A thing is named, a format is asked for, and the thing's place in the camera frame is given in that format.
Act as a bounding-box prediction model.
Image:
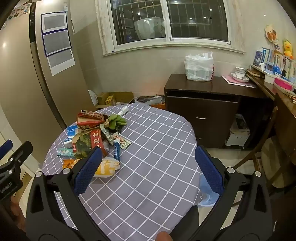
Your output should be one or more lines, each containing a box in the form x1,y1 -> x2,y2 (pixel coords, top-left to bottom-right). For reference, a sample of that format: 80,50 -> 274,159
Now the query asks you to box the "colourful white green sachet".
112,133 -> 132,150

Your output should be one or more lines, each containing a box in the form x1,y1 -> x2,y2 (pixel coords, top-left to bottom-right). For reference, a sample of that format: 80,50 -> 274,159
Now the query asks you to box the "orange snack packet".
63,159 -> 80,169

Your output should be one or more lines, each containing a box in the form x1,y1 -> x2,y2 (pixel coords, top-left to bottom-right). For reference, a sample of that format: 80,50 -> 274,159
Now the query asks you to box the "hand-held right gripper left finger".
25,146 -> 104,235

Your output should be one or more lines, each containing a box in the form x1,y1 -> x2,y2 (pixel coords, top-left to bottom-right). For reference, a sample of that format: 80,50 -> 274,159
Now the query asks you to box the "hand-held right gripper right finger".
191,145 -> 274,240

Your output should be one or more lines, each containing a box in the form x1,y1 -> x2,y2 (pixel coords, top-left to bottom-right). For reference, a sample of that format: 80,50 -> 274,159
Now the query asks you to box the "group of fridge magnets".
0,1 -> 32,29

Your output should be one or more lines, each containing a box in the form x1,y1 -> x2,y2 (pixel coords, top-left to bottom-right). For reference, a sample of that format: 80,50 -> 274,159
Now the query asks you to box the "brown cardboard box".
96,92 -> 135,109

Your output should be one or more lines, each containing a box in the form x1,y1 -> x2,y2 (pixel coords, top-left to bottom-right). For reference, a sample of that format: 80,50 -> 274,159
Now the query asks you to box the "teal small box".
57,148 -> 75,157

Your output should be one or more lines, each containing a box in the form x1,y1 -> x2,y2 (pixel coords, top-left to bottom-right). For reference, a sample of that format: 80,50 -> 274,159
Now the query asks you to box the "large red green bag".
72,129 -> 109,160

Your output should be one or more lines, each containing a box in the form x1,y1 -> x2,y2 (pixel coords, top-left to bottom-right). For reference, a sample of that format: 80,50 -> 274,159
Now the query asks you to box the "round table checkered cloth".
42,102 -> 202,241

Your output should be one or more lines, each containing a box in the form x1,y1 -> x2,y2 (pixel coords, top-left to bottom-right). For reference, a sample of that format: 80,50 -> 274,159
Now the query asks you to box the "white paper sheet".
47,49 -> 76,76

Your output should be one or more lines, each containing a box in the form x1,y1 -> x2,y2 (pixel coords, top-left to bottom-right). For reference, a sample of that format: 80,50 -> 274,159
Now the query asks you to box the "dark wooden cabinet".
164,74 -> 270,149

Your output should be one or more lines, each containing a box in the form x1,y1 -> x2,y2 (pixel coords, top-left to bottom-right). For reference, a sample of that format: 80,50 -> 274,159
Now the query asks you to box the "white ceramic saucer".
231,73 -> 250,82

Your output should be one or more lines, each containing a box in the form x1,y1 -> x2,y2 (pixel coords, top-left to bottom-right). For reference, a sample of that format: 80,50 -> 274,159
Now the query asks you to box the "blue wrapped snack bar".
113,139 -> 121,161

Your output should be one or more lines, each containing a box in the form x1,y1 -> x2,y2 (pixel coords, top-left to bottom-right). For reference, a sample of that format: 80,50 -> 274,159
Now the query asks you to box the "bear wall decoration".
265,24 -> 278,45

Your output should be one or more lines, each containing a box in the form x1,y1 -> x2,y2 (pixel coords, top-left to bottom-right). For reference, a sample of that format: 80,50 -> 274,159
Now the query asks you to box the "white paper bag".
88,90 -> 99,106

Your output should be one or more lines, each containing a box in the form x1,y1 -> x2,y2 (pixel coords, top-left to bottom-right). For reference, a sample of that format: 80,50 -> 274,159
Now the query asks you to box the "row of blue white boxes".
253,47 -> 274,68

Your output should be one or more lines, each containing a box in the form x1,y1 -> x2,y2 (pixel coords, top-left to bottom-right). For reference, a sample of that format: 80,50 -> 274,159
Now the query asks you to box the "white plastic bag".
184,51 -> 214,81

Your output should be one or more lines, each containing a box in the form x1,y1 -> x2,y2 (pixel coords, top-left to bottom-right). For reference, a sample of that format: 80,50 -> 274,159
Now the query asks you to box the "pink paper sheet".
221,75 -> 257,88

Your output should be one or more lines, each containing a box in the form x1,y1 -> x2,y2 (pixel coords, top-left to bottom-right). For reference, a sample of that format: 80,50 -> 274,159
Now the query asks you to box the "yellow white snack bag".
94,157 -> 121,178

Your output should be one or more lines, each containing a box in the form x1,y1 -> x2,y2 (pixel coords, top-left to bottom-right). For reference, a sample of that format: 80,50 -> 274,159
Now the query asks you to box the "yellow duck plush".
282,39 -> 295,60

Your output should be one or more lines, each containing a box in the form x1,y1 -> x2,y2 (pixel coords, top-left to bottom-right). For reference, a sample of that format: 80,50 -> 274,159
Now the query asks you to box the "beige refrigerator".
0,0 -> 97,176

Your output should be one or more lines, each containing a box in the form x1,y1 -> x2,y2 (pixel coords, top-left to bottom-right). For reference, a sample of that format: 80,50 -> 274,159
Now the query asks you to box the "wooden side desk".
245,64 -> 296,109

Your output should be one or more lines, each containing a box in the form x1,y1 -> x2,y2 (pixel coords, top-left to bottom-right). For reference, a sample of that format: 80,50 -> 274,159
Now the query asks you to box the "red striped snack wrapper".
76,110 -> 105,130

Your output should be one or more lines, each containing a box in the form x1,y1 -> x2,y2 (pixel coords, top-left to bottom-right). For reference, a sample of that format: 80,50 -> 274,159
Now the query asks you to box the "pile of green pods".
105,114 -> 127,130

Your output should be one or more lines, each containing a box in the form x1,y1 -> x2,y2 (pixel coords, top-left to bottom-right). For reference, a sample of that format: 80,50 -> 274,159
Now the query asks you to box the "pink box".
274,77 -> 296,91

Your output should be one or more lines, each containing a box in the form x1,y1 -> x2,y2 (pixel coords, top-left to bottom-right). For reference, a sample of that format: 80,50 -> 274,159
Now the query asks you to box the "white plastic stool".
225,113 -> 251,147

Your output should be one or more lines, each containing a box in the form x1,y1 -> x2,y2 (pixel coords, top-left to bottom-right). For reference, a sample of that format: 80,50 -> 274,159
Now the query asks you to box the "blue framed paper sheet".
41,11 -> 68,34
42,30 -> 72,57

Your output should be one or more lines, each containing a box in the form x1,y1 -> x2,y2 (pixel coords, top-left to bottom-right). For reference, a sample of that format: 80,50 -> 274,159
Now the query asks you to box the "wooden chair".
232,93 -> 296,189

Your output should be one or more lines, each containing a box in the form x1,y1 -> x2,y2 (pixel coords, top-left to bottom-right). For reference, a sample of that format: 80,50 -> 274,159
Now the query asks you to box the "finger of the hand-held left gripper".
0,139 -> 13,160
6,140 -> 33,168

